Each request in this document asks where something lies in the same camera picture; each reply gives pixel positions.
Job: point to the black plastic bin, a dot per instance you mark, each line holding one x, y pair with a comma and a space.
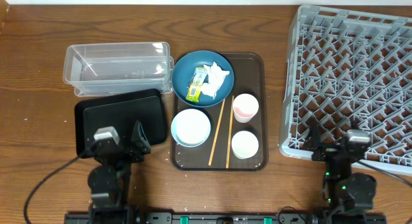
121, 111

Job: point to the white tissue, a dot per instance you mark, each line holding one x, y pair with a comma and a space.
216, 77

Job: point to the dark brown serving tray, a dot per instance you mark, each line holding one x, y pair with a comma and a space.
248, 78

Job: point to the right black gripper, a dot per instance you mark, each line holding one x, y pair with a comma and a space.
313, 140

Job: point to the grey dishwasher rack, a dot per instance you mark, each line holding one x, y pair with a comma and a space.
348, 67

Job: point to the left wooden chopstick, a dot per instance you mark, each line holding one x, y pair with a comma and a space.
216, 133

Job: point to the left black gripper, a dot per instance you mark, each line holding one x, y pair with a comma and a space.
138, 144

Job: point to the white cup with green inside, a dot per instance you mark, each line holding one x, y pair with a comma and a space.
244, 144

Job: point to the green yellow snack wrapper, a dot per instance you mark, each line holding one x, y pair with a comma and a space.
193, 94

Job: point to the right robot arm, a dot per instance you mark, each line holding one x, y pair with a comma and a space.
344, 190

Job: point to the clear plastic bin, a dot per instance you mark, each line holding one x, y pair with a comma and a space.
105, 69

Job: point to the light blue small bowl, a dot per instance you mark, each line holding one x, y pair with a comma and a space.
190, 128

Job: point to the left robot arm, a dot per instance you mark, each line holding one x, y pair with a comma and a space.
109, 183

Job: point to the white cup with pink inside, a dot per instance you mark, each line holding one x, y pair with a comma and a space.
245, 107

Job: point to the dark blue plate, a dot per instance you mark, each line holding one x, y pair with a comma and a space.
184, 70

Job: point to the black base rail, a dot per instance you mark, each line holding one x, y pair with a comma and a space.
284, 218

